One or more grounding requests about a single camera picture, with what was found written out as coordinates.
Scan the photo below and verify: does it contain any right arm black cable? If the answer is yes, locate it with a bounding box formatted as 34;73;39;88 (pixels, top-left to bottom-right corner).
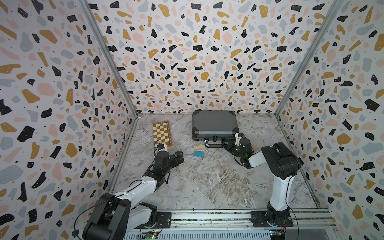
283;176;300;240

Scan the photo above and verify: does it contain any dark grey poker case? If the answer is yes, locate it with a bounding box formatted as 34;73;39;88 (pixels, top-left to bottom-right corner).
192;111;239;148

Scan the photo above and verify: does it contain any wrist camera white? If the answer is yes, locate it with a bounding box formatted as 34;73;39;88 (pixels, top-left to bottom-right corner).
156;144;168;152
235;133;246;146

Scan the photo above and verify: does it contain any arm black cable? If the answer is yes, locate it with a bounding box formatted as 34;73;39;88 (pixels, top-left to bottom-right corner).
71;167;157;238
283;176;300;240

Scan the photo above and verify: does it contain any metal corner frame post left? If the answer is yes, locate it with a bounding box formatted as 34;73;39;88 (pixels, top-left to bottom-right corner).
78;0;138;119

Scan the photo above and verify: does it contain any left circuit board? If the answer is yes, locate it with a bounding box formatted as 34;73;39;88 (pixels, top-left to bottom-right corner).
139;232;159;240

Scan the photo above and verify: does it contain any teal block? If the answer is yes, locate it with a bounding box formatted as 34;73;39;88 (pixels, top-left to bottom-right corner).
194;151;204;157

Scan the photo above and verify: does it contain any aluminium mounting rail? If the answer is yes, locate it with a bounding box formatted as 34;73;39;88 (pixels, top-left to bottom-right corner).
122;209;342;240

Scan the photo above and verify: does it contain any circuit board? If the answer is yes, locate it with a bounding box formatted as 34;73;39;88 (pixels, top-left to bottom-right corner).
139;232;159;240
269;230;286;240

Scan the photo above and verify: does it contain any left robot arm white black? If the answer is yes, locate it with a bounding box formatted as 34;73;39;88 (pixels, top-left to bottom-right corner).
82;151;184;240

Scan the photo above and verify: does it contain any tan wooden block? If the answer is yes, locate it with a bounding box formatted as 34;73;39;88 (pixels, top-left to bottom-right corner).
194;145;206;151

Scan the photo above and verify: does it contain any wooden chess board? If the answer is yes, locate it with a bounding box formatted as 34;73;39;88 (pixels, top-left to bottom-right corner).
153;121;173;149

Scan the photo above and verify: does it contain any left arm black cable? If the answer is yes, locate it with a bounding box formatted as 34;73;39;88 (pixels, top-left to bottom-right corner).
71;167;157;238

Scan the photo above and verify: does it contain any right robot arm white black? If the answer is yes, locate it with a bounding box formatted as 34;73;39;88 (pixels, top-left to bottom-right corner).
222;137;303;227

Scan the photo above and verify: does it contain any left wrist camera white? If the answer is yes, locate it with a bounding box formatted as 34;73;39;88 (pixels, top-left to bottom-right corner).
156;144;168;152

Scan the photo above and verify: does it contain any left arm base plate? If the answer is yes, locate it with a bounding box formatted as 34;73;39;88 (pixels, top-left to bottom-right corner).
139;212;172;230

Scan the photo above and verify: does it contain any metal corner frame post right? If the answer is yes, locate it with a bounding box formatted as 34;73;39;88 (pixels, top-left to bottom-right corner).
274;0;343;118

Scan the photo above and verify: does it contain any right circuit board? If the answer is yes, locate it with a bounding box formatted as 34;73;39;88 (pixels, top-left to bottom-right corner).
269;230;286;240

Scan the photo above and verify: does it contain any metal corner frame post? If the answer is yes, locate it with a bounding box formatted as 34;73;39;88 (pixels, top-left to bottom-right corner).
78;0;138;119
274;0;343;118

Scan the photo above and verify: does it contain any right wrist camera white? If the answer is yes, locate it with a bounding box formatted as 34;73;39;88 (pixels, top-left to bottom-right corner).
235;133;246;146

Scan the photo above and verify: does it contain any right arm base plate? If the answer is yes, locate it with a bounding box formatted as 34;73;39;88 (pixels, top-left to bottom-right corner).
251;209;294;228

